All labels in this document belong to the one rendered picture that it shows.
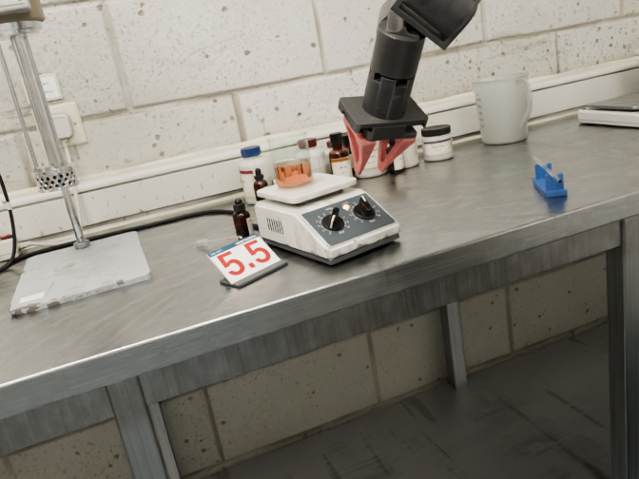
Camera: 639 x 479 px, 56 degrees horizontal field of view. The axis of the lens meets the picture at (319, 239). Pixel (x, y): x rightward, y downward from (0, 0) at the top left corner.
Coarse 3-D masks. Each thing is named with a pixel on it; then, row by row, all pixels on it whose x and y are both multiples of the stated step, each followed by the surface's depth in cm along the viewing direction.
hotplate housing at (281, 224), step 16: (336, 192) 90; (352, 192) 90; (256, 208) 94; (272, 208) 90; (288, 208) 87; (304, 208) 85; (272, 224) 91; (288, 224) 86; (304, 224) 83; (272, 240) 94; (288, 240) 88; (304, 240) 84; (320, 240) 81; (352, 240) 82; (368, 240) 83; (384, 240) 85; (320, 256) 81; (336, 256) 80; (352, 256) 82
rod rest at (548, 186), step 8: (536, 168) 101; (536, 176) 101; (544, 176) 101; (560, 176) 93; (536, 184) 99; (544, 184) 98; (552, 184) 94; (560, 184) 93; (544, 192) 94; (552, 192) 93; (560, 192) 93
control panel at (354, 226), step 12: (336, 204) 86; (348, 204) 87; (372, 204) 88; (312, 216) 84; (324, 216) 84; (348, 216) 85; (384, 216) 86; (324, 228) 82; (348, 228) 83; (360, 228) 83; (372, 228) 84; (336, 240) 81
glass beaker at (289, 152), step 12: (288, 132) 93; (300, 132) 92; (276, 144) 88; (288, 144) 87; (300, 144) 88; (276, 156) 88; (288, 156) 88; (300, 156) 88; (276, 168) 89; (288, 168) 88; (300, 168) 89; (312, 168) 91; (276, 180) 90; (288, 180) 89; (300, 180) 89; (312, 180) 91
